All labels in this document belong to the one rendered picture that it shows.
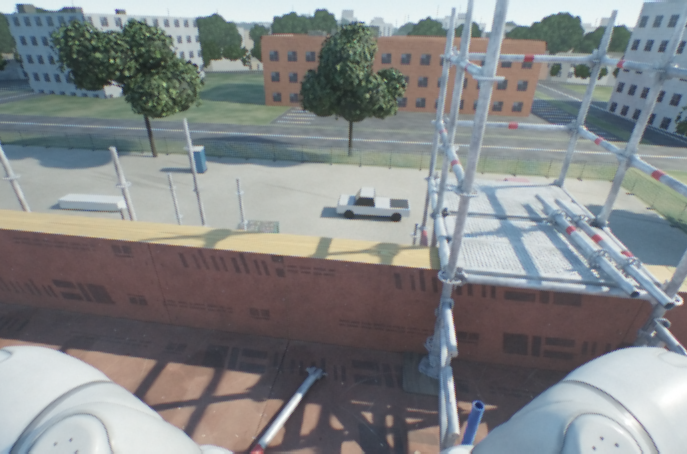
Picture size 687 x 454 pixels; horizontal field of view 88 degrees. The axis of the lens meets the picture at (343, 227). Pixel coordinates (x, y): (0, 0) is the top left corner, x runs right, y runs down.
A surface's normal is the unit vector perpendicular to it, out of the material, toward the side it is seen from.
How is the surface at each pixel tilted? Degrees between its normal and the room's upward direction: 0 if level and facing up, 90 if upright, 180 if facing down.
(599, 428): 27
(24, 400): 12
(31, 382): 6
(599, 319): 90
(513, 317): 90
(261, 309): 90
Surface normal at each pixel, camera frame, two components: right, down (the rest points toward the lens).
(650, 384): 0.04, -0.86
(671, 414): 0.17, -0.61
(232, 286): -0.15, 0.48
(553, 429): -0.76, -0.64
